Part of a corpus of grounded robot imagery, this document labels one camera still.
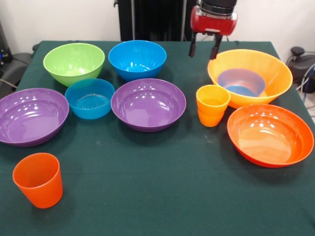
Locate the orange cup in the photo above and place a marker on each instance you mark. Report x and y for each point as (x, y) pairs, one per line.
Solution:
(212, 110)

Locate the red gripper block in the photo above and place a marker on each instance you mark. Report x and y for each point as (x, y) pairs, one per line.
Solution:
(211, 23)

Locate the red cup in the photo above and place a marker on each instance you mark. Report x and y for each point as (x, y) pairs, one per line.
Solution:
(39, 186)

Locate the large orange bowl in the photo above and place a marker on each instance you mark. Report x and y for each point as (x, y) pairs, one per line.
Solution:
(275, 73)

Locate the dark green tablecloth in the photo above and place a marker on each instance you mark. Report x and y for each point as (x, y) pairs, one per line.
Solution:
(147, 172)

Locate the black equipment box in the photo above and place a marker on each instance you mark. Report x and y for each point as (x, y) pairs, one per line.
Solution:
(4, 49)

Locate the green bowl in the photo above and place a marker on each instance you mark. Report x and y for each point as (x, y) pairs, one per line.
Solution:
(73, 61)

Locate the purple bowl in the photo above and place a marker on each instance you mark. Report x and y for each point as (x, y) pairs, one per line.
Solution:
(29, 118)
(147, 105)

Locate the red shallow bowl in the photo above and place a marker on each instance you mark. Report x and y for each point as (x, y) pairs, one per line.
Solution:
(268, 137)

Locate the small translucent blue bowl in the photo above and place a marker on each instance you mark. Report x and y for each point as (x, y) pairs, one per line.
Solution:
(88, 103)
(241, 83)

